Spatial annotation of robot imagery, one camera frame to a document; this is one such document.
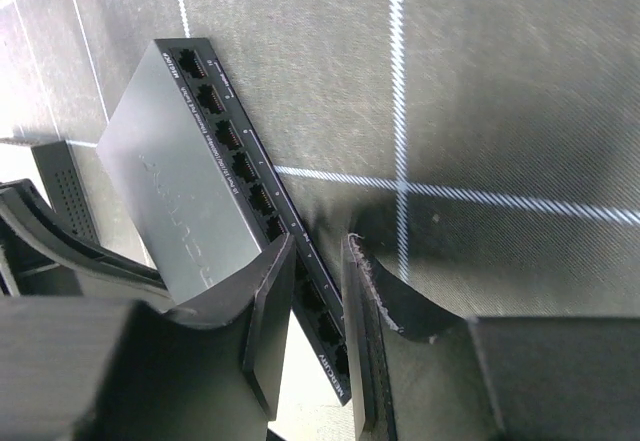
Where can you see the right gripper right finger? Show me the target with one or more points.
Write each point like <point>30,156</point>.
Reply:
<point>421,372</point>

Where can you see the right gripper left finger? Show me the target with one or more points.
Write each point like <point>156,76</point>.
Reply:
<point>83,357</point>

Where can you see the black network switch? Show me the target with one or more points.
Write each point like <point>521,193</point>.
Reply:
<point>64,190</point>
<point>203,194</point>

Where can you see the black grid mat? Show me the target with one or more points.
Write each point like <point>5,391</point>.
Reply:
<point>486,149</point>

